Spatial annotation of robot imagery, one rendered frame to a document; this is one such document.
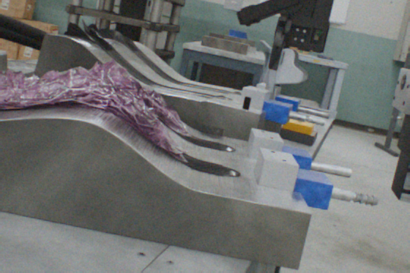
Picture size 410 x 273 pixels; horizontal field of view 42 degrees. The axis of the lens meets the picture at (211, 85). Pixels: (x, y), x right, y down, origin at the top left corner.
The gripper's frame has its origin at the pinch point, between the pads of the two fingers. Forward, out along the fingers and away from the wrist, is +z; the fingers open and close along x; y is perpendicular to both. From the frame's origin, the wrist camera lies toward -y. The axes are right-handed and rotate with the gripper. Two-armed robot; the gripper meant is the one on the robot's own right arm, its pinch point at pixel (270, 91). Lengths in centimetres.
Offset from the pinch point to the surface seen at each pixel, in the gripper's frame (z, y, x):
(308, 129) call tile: 7.7, 6.7, 17.8
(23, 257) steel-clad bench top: 11, -6, -59
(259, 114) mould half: 1.8, 2.1, -17.7
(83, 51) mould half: -1.0, -27.7, -17.8
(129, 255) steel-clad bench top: 11, 0, -53
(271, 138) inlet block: 2.5, 6.3, -29.8
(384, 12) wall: -72, 20, 653
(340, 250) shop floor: 90, 24, 186
